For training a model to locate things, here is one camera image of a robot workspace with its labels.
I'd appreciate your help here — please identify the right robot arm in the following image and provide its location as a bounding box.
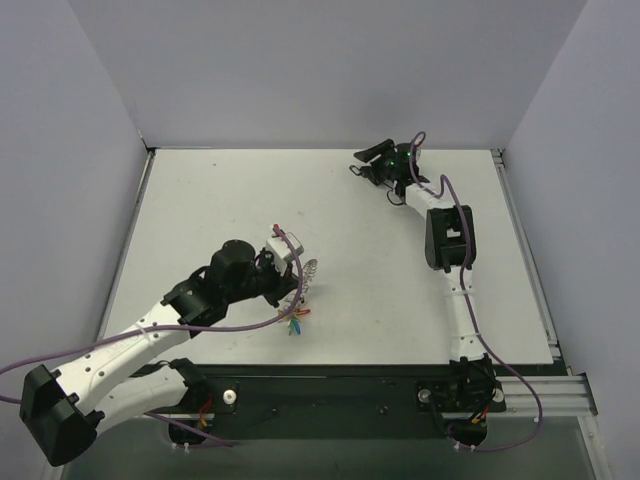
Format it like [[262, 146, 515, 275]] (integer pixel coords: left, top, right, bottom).
[[350, 132, 497, 407]]

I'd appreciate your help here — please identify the aluminium frame rail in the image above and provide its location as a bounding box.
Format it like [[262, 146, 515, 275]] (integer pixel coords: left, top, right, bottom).
[[491, 374, 598, 418]]

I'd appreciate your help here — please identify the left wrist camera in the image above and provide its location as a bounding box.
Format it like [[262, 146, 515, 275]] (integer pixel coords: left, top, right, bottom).
[[265, 224, 304, 276]]

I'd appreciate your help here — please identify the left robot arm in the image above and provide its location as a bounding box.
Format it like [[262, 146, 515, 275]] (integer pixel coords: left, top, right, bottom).
[[19, 230, 304, 466]]

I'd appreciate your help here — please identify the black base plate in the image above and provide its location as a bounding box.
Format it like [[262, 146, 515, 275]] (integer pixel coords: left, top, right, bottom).
[[144, 364, 509, 441]]

